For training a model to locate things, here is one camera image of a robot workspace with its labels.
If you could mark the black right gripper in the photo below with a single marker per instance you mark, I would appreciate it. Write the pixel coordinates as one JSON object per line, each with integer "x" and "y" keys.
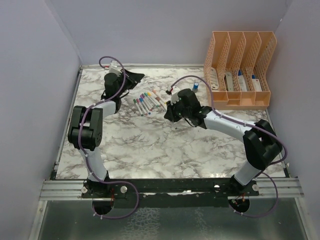
{"x": 170, "y": 113}

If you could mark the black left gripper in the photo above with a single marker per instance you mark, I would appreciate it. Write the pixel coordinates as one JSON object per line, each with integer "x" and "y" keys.
{"x": 134, "y": 78}

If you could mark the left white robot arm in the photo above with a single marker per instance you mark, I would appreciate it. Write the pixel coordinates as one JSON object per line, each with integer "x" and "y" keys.
{"x": 86, "y": 125}

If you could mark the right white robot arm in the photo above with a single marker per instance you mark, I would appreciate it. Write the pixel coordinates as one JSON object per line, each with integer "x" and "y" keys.
{"x": 259, "y": 139}

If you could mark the purple capped marker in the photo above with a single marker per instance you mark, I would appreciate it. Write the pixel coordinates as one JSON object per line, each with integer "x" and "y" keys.
{"x": 146, "y": 102}

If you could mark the blue capped marker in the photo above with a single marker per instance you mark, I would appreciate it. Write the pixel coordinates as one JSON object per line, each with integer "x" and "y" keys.
{"x": 144, "y": 105}

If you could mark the teal capped marker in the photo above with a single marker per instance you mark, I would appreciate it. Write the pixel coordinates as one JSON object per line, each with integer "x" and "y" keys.
{"x": 152, "y": 101}

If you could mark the white printed card package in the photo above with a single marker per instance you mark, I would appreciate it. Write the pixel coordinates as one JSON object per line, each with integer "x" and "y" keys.
{"x": 213, "y": 79}

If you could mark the peach capped marker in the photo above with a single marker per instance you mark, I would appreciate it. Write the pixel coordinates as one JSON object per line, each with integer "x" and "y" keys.
{"x": 159, "y": 96}

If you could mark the white blue box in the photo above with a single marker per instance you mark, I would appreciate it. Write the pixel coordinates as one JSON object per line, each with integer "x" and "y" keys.
{"x": 242, "y": 82}

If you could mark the peach plastic desk organizer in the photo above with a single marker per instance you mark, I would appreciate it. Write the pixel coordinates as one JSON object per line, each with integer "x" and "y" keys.
{"x": 235, "y": 68}

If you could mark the white red box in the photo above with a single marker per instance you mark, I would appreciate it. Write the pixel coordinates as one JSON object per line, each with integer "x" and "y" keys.
{"x": 256, "y": 83}

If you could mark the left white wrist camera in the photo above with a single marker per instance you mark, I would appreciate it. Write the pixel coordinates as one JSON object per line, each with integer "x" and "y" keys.
{"x": 115, "y": 68}

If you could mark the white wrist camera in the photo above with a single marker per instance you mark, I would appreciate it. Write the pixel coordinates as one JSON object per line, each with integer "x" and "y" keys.
{"x": 115, "y": 68}
{"x": 174, "y": 95}

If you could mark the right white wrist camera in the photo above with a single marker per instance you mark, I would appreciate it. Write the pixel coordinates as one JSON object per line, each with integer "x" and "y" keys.
{"x": 174, "y": 95}

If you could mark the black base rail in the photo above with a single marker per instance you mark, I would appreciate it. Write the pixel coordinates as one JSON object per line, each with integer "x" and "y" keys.
{"x": 131, "y": 201}

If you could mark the aluminium frame rail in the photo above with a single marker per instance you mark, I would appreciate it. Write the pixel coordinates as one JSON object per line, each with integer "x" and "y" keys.
{"x": 69, "y": 190}

